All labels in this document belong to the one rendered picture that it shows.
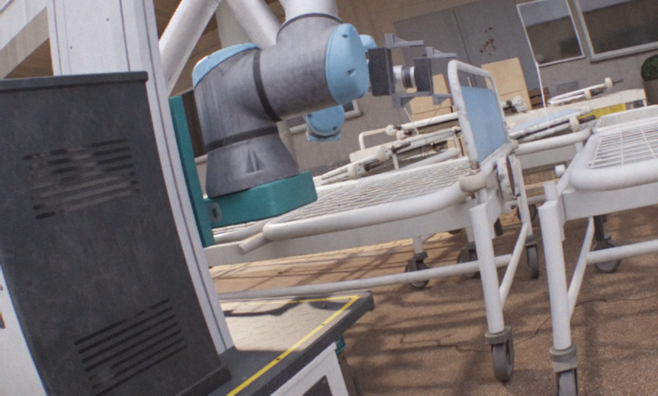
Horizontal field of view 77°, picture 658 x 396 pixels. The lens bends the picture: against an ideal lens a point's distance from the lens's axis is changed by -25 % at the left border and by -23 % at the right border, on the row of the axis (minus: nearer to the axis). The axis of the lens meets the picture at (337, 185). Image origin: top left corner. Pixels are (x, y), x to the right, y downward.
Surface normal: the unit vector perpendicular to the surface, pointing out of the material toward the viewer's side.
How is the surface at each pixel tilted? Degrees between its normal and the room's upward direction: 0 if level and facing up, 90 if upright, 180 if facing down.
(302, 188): 90
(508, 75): 90
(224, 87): 85
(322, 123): 95
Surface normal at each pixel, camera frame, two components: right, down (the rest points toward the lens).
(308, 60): -0.24, 0.04
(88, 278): 0.87, -0.18
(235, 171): -0.19, -0.24
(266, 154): 0.47, -0.42
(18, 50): -0.43, 0.17
